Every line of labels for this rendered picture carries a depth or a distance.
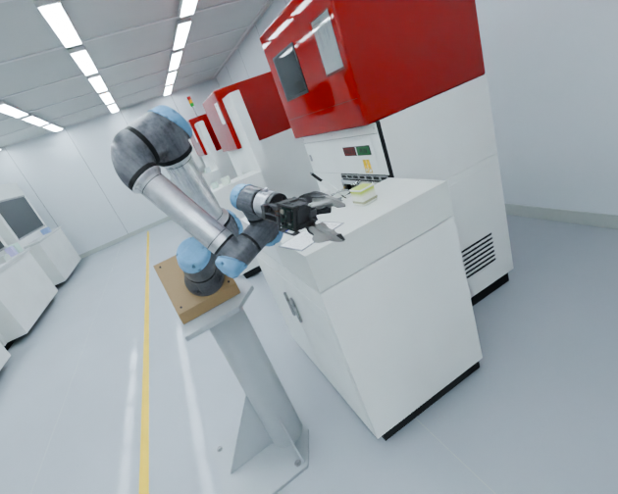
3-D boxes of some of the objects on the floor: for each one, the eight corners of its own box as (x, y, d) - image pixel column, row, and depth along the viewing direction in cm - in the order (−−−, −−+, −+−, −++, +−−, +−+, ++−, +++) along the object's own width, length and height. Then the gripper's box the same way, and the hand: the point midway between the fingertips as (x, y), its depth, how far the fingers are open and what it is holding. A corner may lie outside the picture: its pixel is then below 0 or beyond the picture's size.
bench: (85, 260, 778) (29, 177, 705) (69, 284, 618) (-6, 180, 545) (34, 283, 746) (-30, 199, 674) (3, 315, 587) (-85, 209, 514)
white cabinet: (370, 300, 248) (334, 196, 218) (485, 370, 163) (454, 216, 133) (293, 347, 230) (244, 240, 200) (380, 454, 144) (316, 296, 115)
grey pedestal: (234, 527, 138) (128, 379, 108) (212, 450, 176) (128, 325, 146) (335, 445, 155) (267, 298, 125) (294, 391, 193) (234, 269, 163)
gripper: (262, 236, 87) (326, 261, 74) (257, 184, 81) (326, 201, 68) (286, 226, 93) (349, 248, 80) (283, 176, 87) (351, 190, 74)
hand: (342, 221), depth 76 cm, fingers open, 7 cm apart
